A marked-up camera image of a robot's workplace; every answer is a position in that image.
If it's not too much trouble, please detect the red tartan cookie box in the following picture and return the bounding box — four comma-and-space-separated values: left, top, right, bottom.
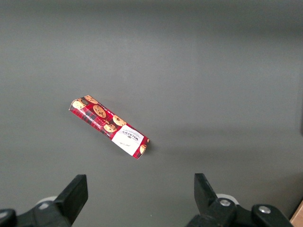
69, 95, 150, 159

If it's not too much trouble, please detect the oak wooden drawer cabinet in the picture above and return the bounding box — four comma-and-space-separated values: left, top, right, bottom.
290, 200, 303, 227

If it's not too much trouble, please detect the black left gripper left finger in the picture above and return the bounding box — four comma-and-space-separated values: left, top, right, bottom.
0, 174, 89, 227

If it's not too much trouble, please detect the dark grey table mat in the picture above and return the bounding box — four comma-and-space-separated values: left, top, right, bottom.
0, 0, 303, 227

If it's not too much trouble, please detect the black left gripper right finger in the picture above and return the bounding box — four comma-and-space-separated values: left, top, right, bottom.
187, 173, 294, 227

